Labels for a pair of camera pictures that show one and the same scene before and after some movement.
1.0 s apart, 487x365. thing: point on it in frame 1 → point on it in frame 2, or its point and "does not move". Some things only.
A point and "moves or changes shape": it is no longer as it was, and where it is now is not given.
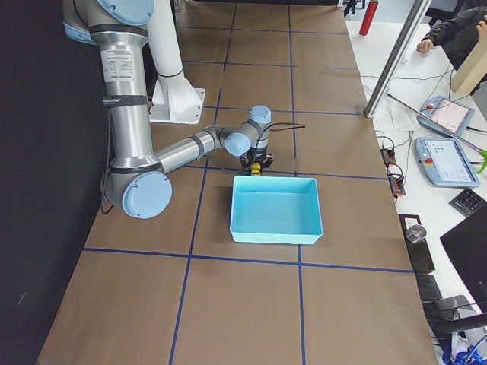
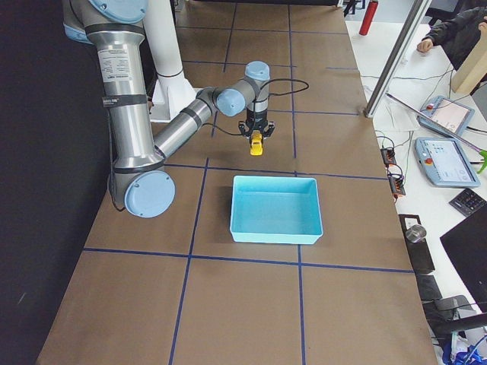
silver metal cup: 415,233 does not move
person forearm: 458,36 does not move
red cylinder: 368,17 does not move
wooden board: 472,68 does not move
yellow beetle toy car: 256,169 moves or changes shape
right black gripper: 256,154 → 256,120
